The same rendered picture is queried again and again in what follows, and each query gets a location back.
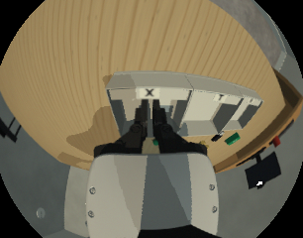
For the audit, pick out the black usb stick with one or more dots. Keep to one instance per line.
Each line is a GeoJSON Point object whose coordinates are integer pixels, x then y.
{"type": "Point", "coordinates": [217, 137]}

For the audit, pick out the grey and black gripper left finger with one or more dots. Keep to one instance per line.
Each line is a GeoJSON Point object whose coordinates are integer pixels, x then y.
{"type": "Point", "coordinates": [132, 141]}

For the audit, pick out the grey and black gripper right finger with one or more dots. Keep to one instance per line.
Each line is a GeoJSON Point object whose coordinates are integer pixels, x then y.
{"type": "Point", "coordinates": [168, 140]}

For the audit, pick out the white rack of open bins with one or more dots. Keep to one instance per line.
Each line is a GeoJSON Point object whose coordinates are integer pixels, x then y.
{"type": "Point", "coordinates": [208, 114]}

